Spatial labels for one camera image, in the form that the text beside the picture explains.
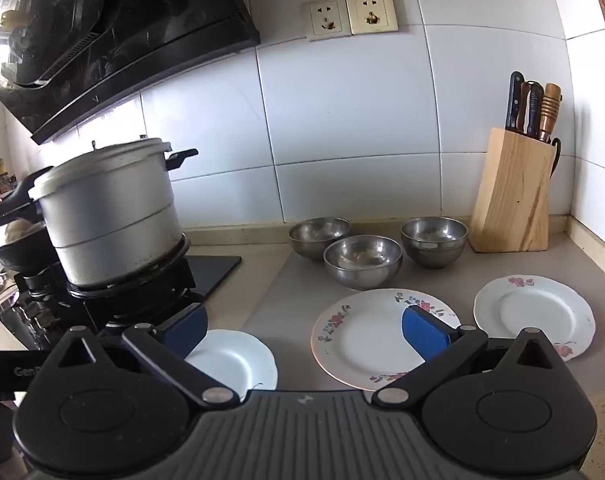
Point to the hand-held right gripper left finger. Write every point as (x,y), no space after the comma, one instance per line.
(185,331)

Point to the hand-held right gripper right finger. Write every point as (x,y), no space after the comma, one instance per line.
(422,332)

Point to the large floral plate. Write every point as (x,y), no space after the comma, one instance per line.
(362,340)

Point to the steel bowl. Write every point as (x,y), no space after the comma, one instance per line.
(435,245)
(362,265)
(317,232)

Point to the plain white plate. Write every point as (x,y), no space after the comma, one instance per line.
(237,360)

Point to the black gas stove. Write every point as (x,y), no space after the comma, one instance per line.
(212,270)

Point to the grey counter mat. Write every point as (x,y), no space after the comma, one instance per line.
(292,300)

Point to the small floral plate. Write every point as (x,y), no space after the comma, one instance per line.
(532,310)

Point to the black wok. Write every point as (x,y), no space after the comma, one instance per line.
(12,257)

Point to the aluminium pressure cooker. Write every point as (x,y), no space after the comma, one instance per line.
(112,220)

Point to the wooden knife block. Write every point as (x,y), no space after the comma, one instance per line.
(512,195)

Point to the black range hood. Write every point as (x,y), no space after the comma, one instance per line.
(132,10)

